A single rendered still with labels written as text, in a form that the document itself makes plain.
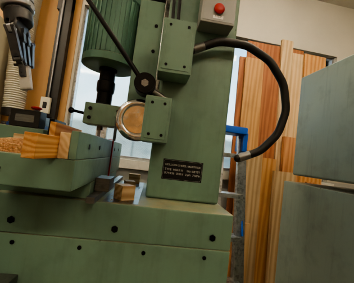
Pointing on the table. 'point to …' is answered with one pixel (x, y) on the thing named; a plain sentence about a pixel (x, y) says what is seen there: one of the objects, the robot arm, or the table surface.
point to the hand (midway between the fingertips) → (25, 78)
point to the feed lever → (143, 87)
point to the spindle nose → (105, 85)
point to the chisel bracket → (99, 115)
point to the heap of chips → (6, 144)
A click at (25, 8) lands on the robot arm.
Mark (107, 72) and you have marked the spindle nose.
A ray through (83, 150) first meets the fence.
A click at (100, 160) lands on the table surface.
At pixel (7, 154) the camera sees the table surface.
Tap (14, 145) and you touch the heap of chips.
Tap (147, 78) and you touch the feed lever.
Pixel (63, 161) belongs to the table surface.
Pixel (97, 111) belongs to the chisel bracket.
